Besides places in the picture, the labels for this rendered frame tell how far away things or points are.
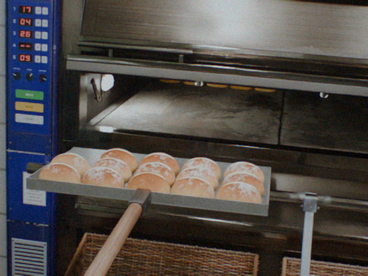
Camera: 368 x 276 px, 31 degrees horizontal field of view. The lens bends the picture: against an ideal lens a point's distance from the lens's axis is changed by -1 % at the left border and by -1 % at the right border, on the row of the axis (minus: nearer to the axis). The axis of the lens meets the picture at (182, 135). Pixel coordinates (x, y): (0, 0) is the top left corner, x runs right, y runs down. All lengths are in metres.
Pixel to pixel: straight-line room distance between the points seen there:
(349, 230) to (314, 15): 0.64
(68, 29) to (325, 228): 0.97
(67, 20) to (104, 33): 0.13
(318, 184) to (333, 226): 0.13
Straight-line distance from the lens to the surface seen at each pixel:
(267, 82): 1.79
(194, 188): 1.48
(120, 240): 1.23
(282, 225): 2.04
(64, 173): 1.54
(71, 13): 2.03
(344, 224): 2.05
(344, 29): 1.93
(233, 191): 1.47
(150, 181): 1.49
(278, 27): 1.92
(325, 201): 1.63
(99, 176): 1.52
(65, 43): 2.04
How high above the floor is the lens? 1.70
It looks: 15 degrees down
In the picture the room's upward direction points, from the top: 4 degrees clockwise
